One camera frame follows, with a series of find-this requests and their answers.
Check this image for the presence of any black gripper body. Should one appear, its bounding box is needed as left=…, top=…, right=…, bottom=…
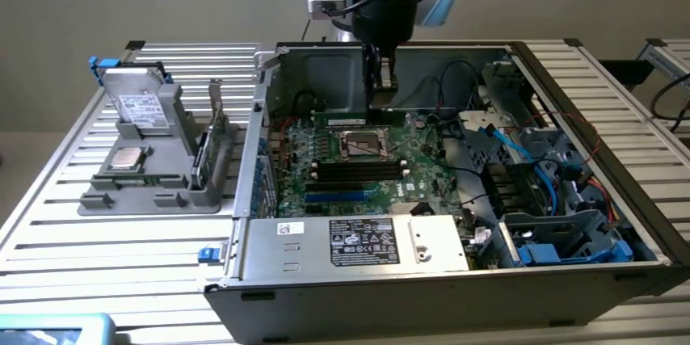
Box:
left=351, top=0, right=420, bottom=46

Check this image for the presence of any black expansion slot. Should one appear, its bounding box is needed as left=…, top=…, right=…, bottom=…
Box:
left=306, top=181, right=363, bottom=193

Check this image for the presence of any silver CPU chip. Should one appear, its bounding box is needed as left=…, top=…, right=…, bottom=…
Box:
left=109, top=145, right=146, bottom=169

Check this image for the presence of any blue expansion slot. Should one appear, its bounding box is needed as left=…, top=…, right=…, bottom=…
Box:
left=306, top=191, right=363, bottom=204

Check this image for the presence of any blue case latch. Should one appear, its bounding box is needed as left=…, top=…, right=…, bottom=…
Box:
left=198, top=242, right=226, bottom=264

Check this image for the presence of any blue plastic disk carrier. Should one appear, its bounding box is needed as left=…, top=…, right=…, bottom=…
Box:
left=511, top=239, right=635, bottom=268

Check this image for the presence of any thick black cable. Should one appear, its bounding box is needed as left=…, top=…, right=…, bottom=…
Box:
left=650, top=72, right=690, bottom=123

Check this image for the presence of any green RAM stick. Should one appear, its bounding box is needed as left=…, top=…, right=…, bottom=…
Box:
left=113, top=175, right=180, bottom=185
left=311, top=107, right=407, bottom=128

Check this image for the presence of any silver power supply unit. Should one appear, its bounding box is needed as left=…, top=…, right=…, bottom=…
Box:
left=235, top=214, right=471, bottom=280

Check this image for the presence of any silver hard disk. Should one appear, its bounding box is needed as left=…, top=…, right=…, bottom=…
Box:
left=101, top=66, right=166, bottom=131

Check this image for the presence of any blue SATA wire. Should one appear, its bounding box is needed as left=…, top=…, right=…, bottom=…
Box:
left=484, top=124, right=581, bottom=200

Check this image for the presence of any green graphics card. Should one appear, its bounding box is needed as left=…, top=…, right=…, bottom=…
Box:
left=206, top=78, right=230, bottom=150

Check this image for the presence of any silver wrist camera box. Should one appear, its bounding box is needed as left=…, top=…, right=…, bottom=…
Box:
left=306, top=0, right=347, bottom=21

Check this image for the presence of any red thin wire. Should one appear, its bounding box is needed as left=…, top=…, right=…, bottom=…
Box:
left=519, top=113, right=603, bottom=168

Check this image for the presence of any green Dell motherboard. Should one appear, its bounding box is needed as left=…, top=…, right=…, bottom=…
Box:
left=275, top=112, right=464, bottom=219

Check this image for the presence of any grey parts rack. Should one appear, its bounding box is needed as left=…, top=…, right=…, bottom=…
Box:
left=76, top=78, right=239, bottom=217

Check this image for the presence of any open grey PC case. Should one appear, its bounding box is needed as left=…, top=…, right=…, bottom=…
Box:
left=202, top=40, right=690, bottom=345

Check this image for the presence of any CPU socket with metal frame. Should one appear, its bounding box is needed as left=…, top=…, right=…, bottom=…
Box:
left=334, top=128, right=395, bottom=160

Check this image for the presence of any teal plastic box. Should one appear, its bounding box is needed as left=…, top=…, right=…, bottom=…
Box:
left=0, top=312, right=117, bottom=345

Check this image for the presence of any metal slat side table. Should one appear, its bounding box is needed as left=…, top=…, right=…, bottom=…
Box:
left=637, top=37, right=690, bottom=79

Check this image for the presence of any black internal wire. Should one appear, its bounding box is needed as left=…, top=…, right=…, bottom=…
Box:
left=436, top=60, right=482, bottom=120

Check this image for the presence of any silver chipset heatsink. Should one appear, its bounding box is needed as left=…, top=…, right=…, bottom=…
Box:
left=388, top=203, right=428, bottom=217

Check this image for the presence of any blue disk bracket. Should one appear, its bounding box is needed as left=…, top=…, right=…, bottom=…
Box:
left=87, top=56, right=119, bottom=88

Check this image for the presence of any grey metal disk bay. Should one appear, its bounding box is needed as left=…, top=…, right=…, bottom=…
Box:
left=458, top=60, right=573, bottom=168

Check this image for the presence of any black RAM slot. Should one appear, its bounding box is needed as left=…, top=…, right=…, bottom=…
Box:
left=311, top=173, right=407, bottom=183
left=310, top=158, right=407, bottom=167
left=311, top=168, right=407, bottom=177
left=310, top=164, right=407, bottom=172

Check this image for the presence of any black slim disk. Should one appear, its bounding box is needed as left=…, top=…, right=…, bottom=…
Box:
left=190, top=133, right=211, bottom=191

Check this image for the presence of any black fan shroud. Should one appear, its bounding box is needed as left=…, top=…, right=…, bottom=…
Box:
left=480, top=162, right=535, bottom=216

